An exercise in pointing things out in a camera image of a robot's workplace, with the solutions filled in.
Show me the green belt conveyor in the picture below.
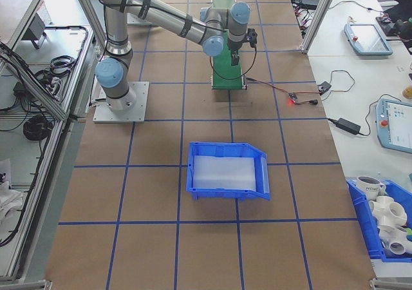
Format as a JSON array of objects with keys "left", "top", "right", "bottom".
[{"left": 211, "top": 0, "right": 248, "bottom": 92}]

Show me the white foam pad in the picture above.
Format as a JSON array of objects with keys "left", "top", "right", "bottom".
[{"left": 192, "top": 155, "right": 258, "bottom": 189}]

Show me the black power adapter brick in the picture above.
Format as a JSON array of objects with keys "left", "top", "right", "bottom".
[{"left": 337, "top": 117, "right": 362, "bottom": 135}]

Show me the grey blue teach pendant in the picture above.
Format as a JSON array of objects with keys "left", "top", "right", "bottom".
[
  {"left": 343, "top": 22, "right": 395, "bottom": 57},
  {"left": 373, "top": 97, "right": 412, "bottom": 151}
]

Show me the blue plastic bin with foam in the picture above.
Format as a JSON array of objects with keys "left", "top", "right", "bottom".
[{"left": 185, "top": 141, "right": 272, "bottom": 202}]

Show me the white printed mug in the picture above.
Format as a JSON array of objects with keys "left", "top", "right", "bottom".
[{"left": 356, "top": 175, "right": 387, "bottom": 198}]

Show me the grey metal box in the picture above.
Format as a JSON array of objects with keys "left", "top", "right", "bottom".
[{"left": 21, "top": 12, "right": 48, "bottom": 50}]

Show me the white PVC pipe fitting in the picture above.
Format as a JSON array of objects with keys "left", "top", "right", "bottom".
[
  {"left": 368, "top": 195, "right": 408, "bottom": 230},
  {"left": 378, "top": 224, "right": 412, "bottom": 257}
]

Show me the blue bin with pipe fittings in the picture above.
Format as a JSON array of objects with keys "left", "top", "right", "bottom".
[{"left": 346, "top": 179, "right": 412, "bottom": 264}]

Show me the white cloth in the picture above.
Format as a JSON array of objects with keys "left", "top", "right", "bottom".
[{"left": 0, "top": 159, "right": 24, "bottom": 228}]

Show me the aluminium corner profile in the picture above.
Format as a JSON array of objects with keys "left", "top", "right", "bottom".
[
  {"left": 0, "top": 278, "right": 53, "bottom": 290},
  {"left": 369, "top": 277, "right": 412, "bottom": 290}
]

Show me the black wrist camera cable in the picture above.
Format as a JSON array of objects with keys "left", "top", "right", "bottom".
[{"left": 211, "top": 43, "right": 258, "bottom": 81}]

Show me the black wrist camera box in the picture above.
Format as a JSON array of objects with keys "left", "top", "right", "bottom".
[{"left": 246, "top": 28, "right": 259, "bottom": 48}]

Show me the red black conveyor wire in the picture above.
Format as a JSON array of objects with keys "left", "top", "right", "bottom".
[{"left": 246, "top": 76, "right": 292, "bottom": 96}]

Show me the upright aluminium profile post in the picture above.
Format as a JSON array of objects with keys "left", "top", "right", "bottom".
[
  {"left": 300, "top": 0, "right": 338, "bottom": 55},
  {"left": 69, "top": 0, "right": 109, "bottom": 57}
]

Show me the white square base plate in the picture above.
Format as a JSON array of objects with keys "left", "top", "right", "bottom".
[
  {"left": 127, "top": 12, "right": 154, "bottom": 26},
  {"left": 92, "top": 81, "right": 151, "bottom": 124}
]

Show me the thin black looped cable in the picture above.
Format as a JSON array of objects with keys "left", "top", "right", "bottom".
[{"left": 321, "top": 70, "right": 356, "bottom": 101}]

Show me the black curved cable conduit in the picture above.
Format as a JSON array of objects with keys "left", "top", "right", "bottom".
[{"left": 44, "top": 24, "right": 95, "bottom": 66}]

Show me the coiled black cable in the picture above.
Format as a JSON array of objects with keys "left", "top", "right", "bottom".
[
  {"left": 49, "top": 55, "right": 77, "bottom": 75},
  {"left": 22, "top": 114, "right": 55, "bottom": 142}
]

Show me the V-shaped aluminium bar frame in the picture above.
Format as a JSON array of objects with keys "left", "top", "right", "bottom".
[{"left": 0, "top": 0, "right": 97, "bottom": 286}]

